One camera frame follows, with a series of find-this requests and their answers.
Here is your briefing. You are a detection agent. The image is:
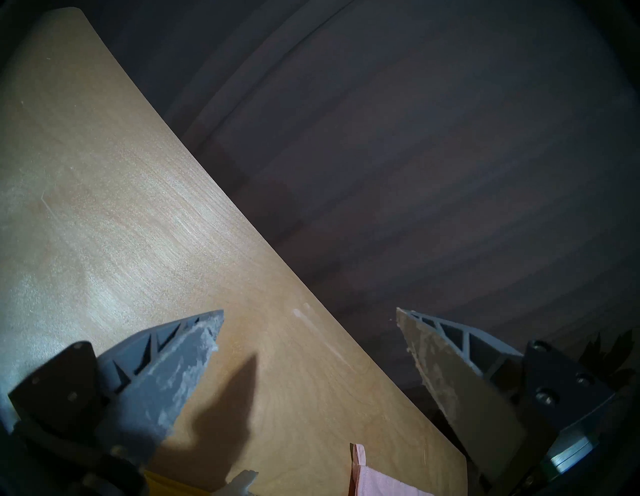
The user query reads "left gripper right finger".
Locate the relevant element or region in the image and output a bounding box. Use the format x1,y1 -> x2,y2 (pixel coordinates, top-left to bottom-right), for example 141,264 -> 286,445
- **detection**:
396,307 -> 617,488

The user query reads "yellow terry towel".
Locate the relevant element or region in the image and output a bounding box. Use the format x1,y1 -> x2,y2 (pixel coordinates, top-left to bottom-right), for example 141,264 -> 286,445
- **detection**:
144,469 -> 258,496

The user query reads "tall dark leafy plant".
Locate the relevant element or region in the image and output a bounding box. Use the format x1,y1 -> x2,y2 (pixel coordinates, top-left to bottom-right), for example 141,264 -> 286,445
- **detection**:
577,329 -> 637,392

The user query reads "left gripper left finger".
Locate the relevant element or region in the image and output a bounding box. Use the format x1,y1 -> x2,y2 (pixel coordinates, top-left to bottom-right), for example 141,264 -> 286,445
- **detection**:
7,309 -> 225,468

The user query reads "grey pleated curtain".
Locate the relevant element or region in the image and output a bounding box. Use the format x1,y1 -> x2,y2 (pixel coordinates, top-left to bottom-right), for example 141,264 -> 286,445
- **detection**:
75,0 -> 640,441

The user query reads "pink terry towel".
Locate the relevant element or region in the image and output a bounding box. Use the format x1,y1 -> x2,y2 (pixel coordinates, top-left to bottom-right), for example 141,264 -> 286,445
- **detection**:
349,442 -> 436,496

